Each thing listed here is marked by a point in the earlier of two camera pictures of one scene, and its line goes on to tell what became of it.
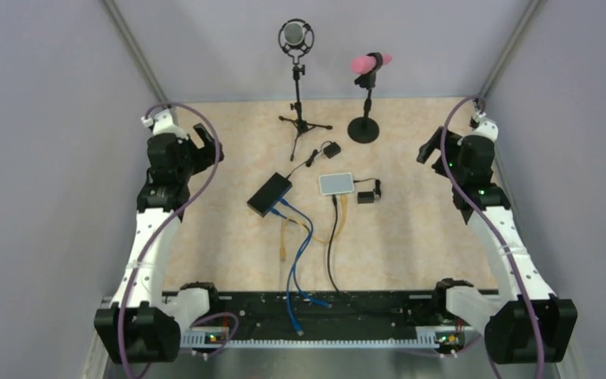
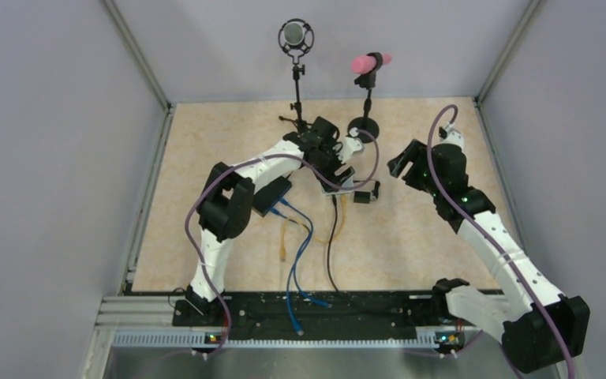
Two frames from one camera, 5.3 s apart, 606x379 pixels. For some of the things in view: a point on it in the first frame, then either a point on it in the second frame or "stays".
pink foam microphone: x=365 y=63 stays
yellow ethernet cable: x=314 y=237 stays
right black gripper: x=427 y=149 -> x=417 y=153
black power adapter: x=365 y=197 stays
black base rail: x=332 y=314 stays
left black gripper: x=207 y=155 -> x=338 y=164
